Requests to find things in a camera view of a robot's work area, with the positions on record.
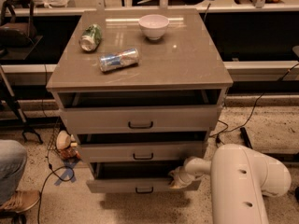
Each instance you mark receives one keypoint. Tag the black tripod leg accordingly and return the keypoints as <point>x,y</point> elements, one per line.
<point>15,107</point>

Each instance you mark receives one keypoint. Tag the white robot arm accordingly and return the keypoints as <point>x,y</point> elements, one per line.
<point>240,178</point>

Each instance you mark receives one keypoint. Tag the grey drawer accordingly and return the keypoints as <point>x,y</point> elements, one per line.
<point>141,177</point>
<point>157,119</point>
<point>160,151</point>

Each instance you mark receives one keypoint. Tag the blue tape cross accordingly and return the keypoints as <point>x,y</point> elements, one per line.
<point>66,173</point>

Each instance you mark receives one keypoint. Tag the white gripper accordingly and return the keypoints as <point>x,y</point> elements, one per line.
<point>184,177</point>

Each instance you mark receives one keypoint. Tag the white bowl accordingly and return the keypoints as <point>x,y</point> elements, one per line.
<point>153,26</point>

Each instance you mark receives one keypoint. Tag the blue silver soda can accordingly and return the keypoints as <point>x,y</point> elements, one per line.
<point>118,60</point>

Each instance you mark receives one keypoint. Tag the person's leg in jeans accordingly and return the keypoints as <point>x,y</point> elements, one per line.
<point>13,158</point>

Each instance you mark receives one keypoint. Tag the black chair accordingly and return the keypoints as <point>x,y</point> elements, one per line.
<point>17,39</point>

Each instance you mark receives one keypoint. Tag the black floor stand bar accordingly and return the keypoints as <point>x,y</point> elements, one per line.
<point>245,137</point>

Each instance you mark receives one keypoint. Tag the grey drawer cabinet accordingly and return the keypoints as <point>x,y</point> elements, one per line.
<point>182,68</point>

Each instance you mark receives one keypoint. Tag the brown shoe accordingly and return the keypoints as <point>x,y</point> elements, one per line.
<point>21,201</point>

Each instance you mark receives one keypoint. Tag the green crushed soda can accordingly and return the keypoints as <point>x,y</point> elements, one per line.
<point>91,38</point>

